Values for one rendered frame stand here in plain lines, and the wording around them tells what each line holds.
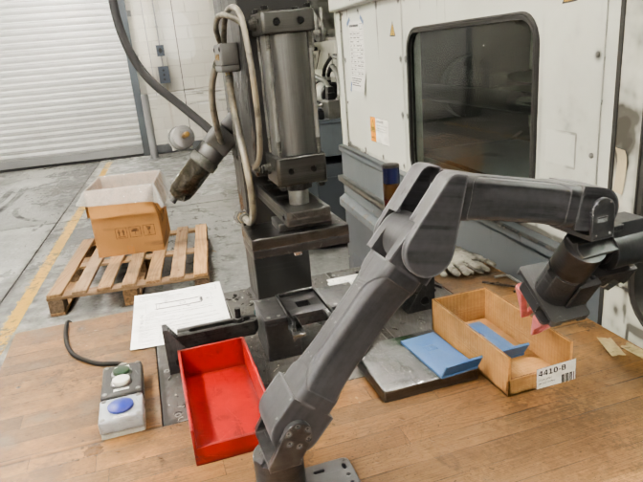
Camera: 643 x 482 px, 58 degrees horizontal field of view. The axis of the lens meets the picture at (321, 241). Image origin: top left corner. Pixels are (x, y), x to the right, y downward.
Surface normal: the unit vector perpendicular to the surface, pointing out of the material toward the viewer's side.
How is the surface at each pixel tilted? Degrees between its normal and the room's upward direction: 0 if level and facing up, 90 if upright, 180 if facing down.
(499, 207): 93
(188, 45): 90
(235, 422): 0
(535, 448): 0
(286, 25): 90
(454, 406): 0
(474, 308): 90
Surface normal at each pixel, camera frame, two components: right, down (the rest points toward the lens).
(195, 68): 0.25, 0.28
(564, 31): -0.97, 0.15
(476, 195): 0.55, 0.22
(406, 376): -0.08, -0.94
